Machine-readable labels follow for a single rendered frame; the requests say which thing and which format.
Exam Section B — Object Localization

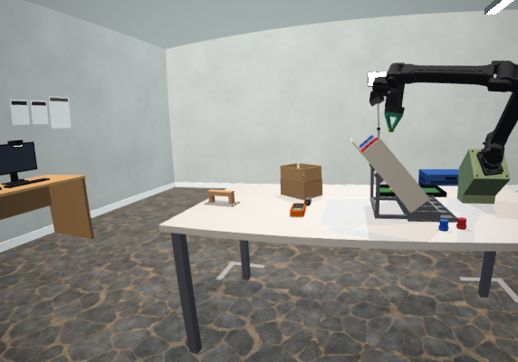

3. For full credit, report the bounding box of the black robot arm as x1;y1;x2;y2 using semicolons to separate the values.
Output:
369;61;518;176

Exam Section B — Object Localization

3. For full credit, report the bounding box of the brown cardboard box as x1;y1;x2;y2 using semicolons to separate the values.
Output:
280;163;322;200

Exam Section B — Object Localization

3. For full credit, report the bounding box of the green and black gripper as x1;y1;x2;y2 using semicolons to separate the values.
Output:
385;93;405;131

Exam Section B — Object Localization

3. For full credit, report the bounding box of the orange digital multimeter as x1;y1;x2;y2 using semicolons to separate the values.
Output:
290;203;306;217

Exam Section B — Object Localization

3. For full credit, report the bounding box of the red plug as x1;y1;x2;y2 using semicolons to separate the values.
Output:
456;217;466;230

